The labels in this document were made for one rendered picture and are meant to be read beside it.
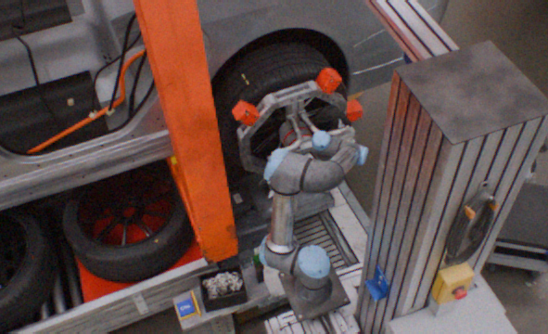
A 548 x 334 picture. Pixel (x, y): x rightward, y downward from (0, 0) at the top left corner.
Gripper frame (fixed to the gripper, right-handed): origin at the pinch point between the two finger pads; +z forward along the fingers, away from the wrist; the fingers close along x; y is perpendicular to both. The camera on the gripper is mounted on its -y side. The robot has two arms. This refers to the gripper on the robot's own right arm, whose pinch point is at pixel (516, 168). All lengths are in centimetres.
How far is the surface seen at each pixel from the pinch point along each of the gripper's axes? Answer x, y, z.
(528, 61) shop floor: -103, -156, 98
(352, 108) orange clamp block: -68, 36, 14
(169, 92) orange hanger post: -53, 131, -59
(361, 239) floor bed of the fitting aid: -33, 38, 91
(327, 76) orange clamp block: -72, 52, -12
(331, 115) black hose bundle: -59, 57, -2
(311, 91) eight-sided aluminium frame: -70, 61, -8
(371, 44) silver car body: -88, 16, -3
